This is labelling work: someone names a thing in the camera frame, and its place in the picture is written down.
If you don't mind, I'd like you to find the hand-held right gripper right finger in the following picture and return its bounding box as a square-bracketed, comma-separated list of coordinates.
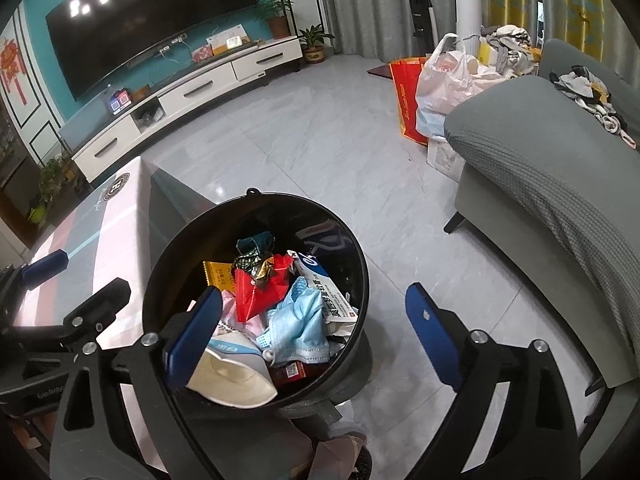
[405, 282, 583, 480]

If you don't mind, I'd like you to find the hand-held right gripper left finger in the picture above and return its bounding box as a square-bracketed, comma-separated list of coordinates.
[50, 285, 224, 480]

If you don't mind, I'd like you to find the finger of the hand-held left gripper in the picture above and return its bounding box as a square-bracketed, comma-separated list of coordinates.
[0, 249, 69, 321]
[65, 278, 132, 356]

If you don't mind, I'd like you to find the pink plastic bag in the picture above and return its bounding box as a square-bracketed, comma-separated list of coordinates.
[215, 290, 266, 341]

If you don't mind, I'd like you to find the white pouch with blue stripe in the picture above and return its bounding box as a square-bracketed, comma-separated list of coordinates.
[187, 337, 278, 407]

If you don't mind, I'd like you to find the yellow snack bag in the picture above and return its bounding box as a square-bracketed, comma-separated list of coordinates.
[202, 260, 238, 293]

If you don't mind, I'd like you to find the red snack bag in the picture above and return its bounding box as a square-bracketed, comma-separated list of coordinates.
[234, 253, 296, 323]

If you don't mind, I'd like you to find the red cigarette carton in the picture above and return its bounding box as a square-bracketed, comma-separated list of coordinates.
[272, 361, 308, 386]

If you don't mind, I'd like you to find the blue face mask with loops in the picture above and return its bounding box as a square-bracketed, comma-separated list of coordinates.
[265, 290, 332, 366]

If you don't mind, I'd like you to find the dark green foil packet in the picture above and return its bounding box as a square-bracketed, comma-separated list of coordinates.
[235, 231, 277, 281]

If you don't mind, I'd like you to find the white medicine box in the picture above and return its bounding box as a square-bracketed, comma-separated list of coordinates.
[290, 252, 360, 325]

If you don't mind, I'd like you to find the black trash bin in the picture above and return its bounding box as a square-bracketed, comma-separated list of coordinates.
[141, 187, 373, 421]

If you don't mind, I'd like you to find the cluster of potted plants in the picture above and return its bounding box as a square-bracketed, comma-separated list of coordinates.
[35, 152, 93, 206]

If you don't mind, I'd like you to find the person's pink fleece garment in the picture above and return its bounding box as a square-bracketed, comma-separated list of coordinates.
[310, 430, 373, 480]

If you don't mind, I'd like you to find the red and blue box pair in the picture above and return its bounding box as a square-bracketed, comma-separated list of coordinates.
[107, 91, 133, 115]

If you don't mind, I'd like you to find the white cardboard box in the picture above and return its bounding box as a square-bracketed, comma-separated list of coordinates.
[426, 135, 468, 183]

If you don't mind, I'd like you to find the grey sofa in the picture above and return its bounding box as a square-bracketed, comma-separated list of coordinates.
[442, 37, 640, 396]

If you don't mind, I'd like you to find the red paper bag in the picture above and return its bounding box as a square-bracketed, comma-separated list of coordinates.
[390, 57, 431, 147]

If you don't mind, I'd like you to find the white television cabinet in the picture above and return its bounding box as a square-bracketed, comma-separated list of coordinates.
[57, 35, 305, 183]

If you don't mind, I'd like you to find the white plastic shopping bag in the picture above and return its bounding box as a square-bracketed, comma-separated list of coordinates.
[415, 32, 501, 138]

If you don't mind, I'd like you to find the large flat television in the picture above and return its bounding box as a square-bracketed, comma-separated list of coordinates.
[45, 0, 258, 103]

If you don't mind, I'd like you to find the white and yellow box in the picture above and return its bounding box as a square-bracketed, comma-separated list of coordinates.
[206, 24, 247, 56]

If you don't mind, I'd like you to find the pile of clothes on sofa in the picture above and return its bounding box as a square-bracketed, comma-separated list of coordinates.
[547, 64, 640, 151]

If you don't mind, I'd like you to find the pile of patterned clothes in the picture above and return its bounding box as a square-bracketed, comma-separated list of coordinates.
[477, 24, 543, 81]

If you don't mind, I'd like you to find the small potted plant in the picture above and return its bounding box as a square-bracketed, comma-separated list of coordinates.
[298, 25, 335, 65]

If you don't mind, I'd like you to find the upright floor vacuum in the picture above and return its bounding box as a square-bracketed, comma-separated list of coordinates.
[407, 0, 438, 58]

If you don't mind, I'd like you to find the white upright panel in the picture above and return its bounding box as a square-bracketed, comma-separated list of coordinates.
[454, 0, 483, 56]

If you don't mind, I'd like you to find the tall potted plant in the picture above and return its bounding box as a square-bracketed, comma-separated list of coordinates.
[255, 0, 296, 41]

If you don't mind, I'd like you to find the grey curtain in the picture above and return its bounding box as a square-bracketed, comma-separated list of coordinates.
[312, 0, 491, 58]

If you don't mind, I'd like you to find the red knot wall decoration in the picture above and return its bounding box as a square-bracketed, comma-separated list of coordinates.
[0, 35, 31, 106]

